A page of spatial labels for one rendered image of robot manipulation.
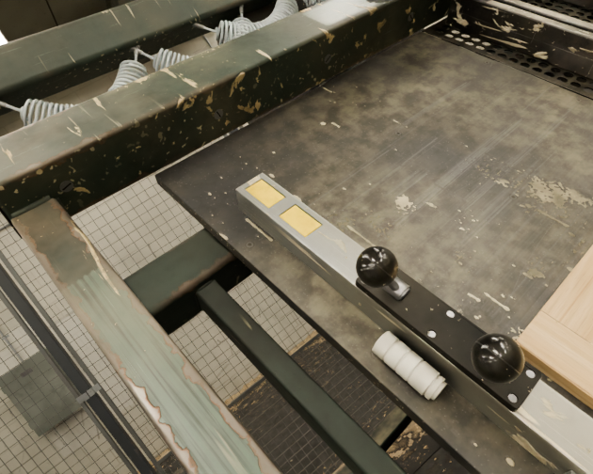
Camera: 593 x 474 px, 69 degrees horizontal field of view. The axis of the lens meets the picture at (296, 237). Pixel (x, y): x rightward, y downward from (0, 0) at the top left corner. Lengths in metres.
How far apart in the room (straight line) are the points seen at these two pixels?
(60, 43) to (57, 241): 0.64
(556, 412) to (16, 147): 0.69
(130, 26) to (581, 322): 1.07
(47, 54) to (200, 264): 0.68
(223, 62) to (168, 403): 0.53
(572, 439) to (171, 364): 0.38
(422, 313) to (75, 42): 0.95
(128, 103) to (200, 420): 0.46
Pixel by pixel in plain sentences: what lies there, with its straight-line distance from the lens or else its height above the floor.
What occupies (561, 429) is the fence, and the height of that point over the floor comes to 1.29.
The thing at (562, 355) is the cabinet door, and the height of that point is 1.31.
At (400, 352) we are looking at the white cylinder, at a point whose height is 1.41.
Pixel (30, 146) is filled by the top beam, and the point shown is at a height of 1.85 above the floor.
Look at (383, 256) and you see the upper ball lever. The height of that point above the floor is 1.52.
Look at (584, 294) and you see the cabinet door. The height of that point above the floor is 1.32.
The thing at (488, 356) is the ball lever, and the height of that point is 1.43.
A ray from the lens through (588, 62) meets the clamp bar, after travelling 1.06.
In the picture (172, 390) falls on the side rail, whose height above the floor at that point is 1.51.
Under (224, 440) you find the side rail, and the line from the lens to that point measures 0.43.
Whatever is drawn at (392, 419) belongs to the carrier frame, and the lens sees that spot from 1.61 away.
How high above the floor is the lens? 1.61
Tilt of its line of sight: 6 degrees down
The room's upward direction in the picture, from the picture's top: 33 degrees counter-clockwise
